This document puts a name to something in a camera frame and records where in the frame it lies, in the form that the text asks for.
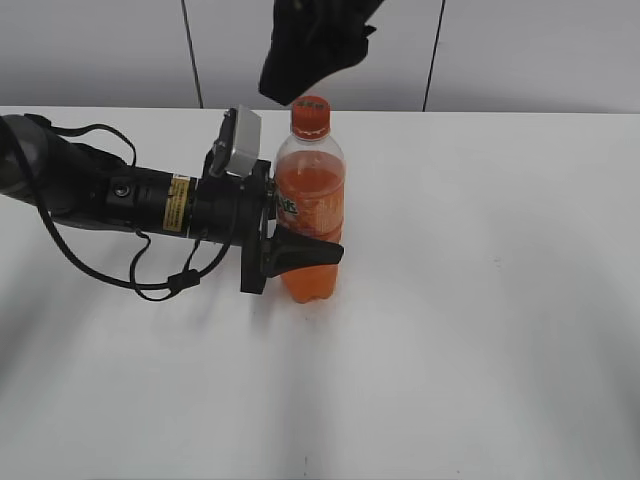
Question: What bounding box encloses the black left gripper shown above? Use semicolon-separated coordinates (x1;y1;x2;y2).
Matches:
189;152;344;293

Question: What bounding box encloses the orange bottle cap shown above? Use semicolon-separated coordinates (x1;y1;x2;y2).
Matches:
291;95;331;140

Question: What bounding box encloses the orange soda plastic bottle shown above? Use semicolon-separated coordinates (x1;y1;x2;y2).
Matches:
272;129;347;304

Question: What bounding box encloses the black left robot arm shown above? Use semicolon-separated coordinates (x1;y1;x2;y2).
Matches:
1;106;344;294

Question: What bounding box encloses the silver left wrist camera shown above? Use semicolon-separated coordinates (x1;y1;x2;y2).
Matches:
205;105;261;178

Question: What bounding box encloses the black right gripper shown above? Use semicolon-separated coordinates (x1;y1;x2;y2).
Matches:
258;0;383;106

